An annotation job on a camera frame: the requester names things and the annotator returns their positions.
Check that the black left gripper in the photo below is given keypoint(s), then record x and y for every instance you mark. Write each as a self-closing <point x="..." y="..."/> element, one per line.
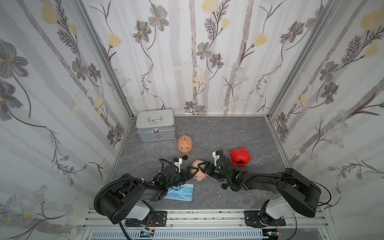
<point x="183" y="174"/>

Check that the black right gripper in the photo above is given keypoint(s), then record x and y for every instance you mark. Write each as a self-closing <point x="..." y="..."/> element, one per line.
<point x="213" y="169"/>

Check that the pink piggy bank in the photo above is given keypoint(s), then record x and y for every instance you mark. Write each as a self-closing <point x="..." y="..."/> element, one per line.
<point x="199" y="177"/>

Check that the tan piggy bank front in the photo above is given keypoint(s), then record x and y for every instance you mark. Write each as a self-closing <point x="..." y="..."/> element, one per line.
<point x="185" y="144"/>

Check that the red piggy bank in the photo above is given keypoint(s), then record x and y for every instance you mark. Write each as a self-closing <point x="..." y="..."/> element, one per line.
<point x="240" y="157"/>

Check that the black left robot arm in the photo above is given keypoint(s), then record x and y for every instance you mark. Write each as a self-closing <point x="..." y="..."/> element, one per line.
<point x="117" y="199"/>

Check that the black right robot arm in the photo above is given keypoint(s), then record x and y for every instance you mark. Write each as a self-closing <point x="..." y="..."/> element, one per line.
<point x="298" y="194"/>

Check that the blue surgical face mask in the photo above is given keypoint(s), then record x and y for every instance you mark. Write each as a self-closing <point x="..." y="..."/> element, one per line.
<point x="181" y="193"/>

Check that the silver metal first aid case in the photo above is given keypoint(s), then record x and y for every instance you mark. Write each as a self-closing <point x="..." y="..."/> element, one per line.
<point x="154" y="126"/>

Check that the small green circuit board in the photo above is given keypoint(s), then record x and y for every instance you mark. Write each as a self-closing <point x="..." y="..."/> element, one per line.
<point x="147" y="233"/>

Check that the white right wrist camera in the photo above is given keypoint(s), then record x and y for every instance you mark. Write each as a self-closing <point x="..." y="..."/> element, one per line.
<point x="216" y="155"/>

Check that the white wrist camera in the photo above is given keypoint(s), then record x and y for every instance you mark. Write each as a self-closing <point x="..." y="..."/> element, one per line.
<point x="177" y="162"/>
<point x="216" y="155"/>

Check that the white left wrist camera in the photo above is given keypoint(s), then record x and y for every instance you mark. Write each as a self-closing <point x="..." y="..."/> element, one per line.
<point x="177" y="162"/>

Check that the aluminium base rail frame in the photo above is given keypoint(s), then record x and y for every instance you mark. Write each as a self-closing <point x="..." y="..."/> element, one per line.
<point x="210" y="225"/>

